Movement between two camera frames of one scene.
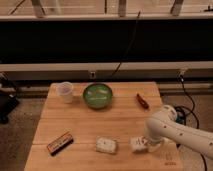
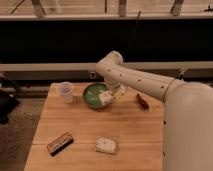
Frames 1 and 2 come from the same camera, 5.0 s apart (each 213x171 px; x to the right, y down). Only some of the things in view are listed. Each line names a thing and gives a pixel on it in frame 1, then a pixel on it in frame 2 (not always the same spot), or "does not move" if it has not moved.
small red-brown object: [142, 101] does not move
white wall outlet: [92, 75] does not move
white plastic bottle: [138, 142] to [106, 97]
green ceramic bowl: [97, 95] does not move
